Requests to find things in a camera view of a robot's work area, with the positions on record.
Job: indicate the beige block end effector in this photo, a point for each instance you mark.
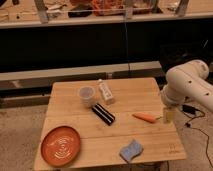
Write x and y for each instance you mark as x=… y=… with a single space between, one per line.
x=168 y=114

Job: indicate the orange ceramic bowl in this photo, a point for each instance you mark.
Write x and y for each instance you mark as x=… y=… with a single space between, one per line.
x=60 y=146

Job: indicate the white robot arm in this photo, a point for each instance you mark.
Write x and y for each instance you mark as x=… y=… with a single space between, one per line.
x=186 y=80

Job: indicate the black power adapter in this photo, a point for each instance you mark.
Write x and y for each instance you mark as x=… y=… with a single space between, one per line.
x=188 y=109

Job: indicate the orange carrot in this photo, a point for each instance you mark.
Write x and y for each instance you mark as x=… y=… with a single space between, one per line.
x=146 y=117

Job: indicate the blue sponge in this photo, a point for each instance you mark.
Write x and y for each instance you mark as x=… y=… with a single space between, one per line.
x=132 y=150

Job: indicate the black bin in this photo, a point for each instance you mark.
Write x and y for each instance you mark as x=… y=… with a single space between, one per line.
x=176 y=54

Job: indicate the black striped box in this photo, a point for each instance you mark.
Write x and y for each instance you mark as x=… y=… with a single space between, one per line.
x=103 y=114

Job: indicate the white tube bottle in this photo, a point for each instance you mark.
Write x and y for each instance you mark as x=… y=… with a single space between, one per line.
x=105 y=92

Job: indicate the clear plastic cup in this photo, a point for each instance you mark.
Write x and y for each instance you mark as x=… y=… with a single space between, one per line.
x=87 y=96

